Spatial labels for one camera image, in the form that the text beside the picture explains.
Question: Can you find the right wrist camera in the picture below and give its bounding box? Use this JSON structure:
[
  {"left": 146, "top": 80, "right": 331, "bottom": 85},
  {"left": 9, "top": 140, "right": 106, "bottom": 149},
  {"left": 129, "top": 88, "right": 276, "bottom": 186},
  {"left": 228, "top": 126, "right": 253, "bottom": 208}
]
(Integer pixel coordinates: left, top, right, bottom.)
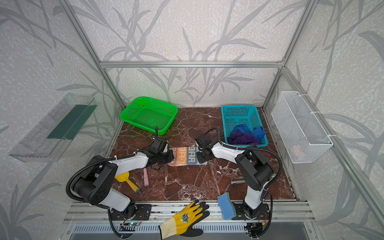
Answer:
[{"left": 197, "top": 144, "right": 206, "bottom": 152}]

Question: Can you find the yellow toy shovel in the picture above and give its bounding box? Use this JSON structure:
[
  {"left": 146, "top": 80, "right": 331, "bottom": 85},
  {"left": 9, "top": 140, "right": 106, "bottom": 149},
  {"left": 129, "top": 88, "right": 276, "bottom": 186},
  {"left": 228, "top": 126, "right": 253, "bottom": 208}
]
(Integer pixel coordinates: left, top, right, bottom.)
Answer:
[{"left": 115, "top": 172, "right": 140, "bottom": 194}]

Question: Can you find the blue towel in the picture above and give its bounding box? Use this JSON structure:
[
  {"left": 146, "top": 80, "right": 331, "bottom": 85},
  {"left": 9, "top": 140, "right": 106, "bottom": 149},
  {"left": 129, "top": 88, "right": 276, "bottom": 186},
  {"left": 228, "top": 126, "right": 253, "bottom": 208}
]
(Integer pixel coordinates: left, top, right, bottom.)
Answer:
[{"left": 230, "top": 124, "right": 266, "bottom": 142}]

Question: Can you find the teal plastic basket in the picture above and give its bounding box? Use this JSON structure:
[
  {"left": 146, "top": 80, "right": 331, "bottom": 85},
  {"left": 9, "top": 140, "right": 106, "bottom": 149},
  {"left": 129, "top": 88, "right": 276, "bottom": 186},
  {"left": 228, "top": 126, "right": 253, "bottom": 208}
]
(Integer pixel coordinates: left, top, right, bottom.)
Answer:
[{"left": 221, "top": 105, "right": 269, "bottom": 147}]

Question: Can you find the purple towel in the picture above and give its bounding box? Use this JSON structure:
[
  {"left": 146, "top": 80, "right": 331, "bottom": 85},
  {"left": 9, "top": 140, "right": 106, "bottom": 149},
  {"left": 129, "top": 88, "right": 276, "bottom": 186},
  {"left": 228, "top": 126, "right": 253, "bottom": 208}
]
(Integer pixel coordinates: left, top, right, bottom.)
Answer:
[{"left": 228, "top": 132, "right": 261, "bottom": 145}]

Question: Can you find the yellow black work glove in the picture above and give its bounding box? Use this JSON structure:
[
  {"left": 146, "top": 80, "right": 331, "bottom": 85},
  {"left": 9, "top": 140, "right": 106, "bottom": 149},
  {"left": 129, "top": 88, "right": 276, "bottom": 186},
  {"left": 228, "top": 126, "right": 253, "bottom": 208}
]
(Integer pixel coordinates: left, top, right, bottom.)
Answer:
[{"left": 159, "top": 200, "right": 210, "bottom": 240}]

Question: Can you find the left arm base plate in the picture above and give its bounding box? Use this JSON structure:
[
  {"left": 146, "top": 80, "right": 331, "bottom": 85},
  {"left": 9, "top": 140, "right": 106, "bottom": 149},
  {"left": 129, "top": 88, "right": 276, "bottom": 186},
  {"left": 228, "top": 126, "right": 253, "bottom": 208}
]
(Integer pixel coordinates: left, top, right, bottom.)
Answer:
[{"left": 111, "top": 204, "right": 152, "bottom": 222}]

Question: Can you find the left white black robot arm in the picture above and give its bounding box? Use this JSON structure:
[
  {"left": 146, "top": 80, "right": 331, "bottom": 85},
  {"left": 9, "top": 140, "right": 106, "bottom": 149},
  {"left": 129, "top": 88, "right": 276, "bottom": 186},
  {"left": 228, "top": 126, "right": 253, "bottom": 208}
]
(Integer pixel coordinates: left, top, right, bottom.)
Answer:
[{"left": 66, "top": 135, "right": 174, "bottom": 218}]

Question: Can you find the green circuit board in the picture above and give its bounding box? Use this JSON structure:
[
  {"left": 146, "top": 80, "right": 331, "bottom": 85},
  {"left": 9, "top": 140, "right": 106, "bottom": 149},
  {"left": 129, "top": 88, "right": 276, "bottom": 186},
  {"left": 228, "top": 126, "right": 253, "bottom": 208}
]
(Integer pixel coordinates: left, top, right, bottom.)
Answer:
[{"left": 119, "top": 222, "right": 140, "bottom": 232}]

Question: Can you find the white wire basket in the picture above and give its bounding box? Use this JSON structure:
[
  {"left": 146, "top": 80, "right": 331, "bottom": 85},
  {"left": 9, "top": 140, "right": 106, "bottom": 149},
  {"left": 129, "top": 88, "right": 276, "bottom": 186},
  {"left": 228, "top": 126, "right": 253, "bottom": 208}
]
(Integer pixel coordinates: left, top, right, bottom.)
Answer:
[{"left": 272, "top": 91, "right": 333, "bottom": 164}]

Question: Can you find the green plastic basket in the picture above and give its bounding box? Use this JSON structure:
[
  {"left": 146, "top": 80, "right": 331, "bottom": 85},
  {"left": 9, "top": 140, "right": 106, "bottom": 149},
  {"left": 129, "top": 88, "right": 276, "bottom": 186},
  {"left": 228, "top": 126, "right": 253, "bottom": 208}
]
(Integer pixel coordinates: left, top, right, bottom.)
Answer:
[{"left": 120, "top": 97, "right": 179, "bottom": 136}]

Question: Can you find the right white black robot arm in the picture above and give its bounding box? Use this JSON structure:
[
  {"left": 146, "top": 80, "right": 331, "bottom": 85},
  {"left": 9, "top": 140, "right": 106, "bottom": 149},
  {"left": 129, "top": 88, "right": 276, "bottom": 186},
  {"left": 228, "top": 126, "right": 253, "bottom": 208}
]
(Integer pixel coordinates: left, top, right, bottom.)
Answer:
[{"left": 195, "top": 133, "right": 283, "bottom": 213}]

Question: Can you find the rabbit print towel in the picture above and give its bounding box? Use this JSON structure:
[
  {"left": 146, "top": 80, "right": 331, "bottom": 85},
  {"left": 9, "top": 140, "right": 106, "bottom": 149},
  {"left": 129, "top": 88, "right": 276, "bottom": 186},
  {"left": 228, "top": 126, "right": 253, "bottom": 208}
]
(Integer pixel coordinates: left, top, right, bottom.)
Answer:
[{"left": 168, "top": 147, "right": 207, "bottom": 167}]

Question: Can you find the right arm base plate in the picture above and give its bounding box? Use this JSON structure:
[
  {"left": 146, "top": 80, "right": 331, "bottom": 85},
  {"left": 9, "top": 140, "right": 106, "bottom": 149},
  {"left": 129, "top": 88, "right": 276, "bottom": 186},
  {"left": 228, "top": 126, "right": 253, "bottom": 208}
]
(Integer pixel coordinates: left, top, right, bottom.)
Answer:
[{"left": 231, "top": 203, "right": 271, "bottom": 222}]

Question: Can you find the clear wall shelf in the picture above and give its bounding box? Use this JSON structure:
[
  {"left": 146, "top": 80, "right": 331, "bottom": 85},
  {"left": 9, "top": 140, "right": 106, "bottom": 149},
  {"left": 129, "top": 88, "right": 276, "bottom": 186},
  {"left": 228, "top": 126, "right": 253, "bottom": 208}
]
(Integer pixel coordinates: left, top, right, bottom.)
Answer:
[{"left": 9, "top": 94, "right": 98, "bottom": 163}]

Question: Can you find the blue sponge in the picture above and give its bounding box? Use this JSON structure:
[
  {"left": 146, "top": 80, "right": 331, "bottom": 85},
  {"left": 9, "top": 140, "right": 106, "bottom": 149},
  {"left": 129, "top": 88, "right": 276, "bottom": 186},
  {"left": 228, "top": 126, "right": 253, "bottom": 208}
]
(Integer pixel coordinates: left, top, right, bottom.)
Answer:
[{"left": 218, "top": 193, "right": 237, "bottom": 220}]

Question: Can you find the purple pink toy rake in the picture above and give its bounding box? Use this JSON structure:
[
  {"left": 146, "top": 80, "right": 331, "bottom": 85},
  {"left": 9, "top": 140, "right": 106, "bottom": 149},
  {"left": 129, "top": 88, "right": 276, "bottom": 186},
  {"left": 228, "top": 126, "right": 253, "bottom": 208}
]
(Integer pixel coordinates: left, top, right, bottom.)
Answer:
[{"left": 143, "top": 168, "right": 150, "bottom": 187}]

